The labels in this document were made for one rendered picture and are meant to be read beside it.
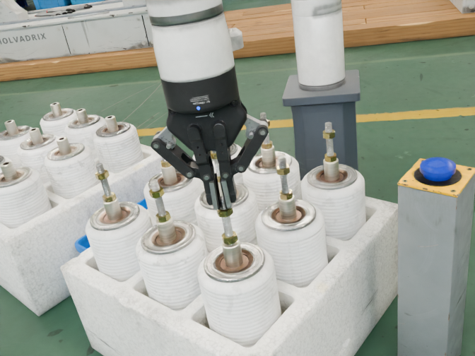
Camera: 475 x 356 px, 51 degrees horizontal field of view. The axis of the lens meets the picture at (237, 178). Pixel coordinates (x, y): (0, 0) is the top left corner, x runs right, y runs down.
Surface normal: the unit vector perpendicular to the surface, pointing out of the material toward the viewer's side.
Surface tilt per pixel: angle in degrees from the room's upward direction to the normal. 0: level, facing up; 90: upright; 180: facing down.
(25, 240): 90
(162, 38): 83
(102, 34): 90
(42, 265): 90
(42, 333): 0
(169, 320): 0
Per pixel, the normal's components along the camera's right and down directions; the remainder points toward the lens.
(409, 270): -0.62, 0.45
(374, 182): -0.14, -0.87
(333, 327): 0.77, 0.20
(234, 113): -0.04, 0.48
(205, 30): 0.42, 0.26
